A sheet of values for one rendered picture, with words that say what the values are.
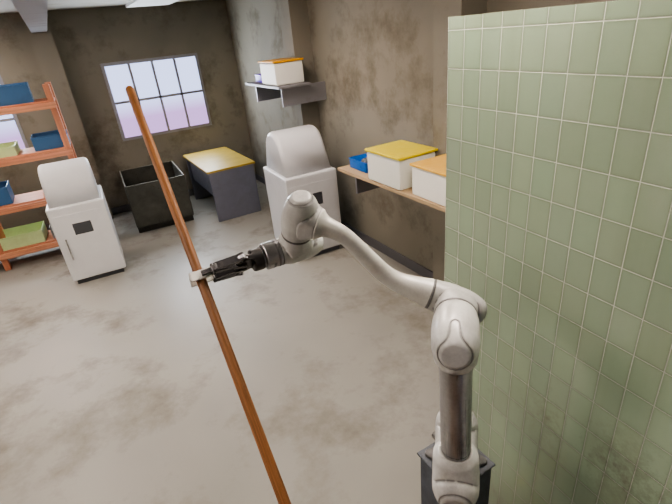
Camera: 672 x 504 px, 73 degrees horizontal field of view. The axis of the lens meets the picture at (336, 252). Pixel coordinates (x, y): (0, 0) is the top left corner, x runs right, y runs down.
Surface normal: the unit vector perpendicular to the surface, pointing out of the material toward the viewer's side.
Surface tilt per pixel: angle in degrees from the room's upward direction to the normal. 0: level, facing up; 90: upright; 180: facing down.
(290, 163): 71
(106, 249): 90
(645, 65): 90
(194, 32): 90
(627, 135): 90
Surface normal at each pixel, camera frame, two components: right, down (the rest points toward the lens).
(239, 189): 0.50, 0.34
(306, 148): 0.40, 0.04
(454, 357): -0.26, 0.36
